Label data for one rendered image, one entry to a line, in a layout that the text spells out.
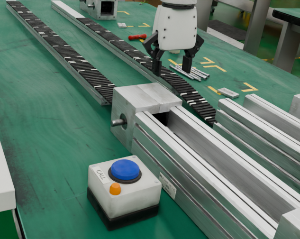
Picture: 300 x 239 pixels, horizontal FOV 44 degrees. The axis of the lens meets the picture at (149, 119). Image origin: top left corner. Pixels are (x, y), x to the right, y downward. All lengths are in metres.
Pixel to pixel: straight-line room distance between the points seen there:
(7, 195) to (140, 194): 0.18
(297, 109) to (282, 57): 1.75
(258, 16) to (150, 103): 3.00
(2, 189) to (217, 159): 0.32
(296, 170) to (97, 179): 0.32
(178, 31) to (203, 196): 0.46
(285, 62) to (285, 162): 1.98
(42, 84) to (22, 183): 0.39
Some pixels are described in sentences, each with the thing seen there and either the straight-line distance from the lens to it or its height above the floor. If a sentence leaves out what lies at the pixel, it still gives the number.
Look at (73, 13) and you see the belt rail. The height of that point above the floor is 0.81.
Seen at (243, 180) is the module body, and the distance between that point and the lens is 0.57.
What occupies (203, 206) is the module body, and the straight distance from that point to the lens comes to 0.53.
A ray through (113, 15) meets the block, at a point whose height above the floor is 0.80.
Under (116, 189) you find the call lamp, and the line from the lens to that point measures 0.49.
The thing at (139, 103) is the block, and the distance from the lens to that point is 0.66.
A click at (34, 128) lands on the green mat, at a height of 0.78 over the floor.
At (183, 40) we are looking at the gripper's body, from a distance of 0.90.
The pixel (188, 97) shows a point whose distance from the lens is 0.89.
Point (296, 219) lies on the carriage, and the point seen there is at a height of 0.90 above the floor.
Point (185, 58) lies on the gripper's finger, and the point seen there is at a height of 0.87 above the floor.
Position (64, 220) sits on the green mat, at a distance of 0.55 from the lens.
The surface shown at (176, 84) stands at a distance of 0.94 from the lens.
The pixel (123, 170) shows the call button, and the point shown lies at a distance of 0.52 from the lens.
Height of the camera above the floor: 1.16
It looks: 28 degrees down
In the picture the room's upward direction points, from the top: 7 degrees clockwise
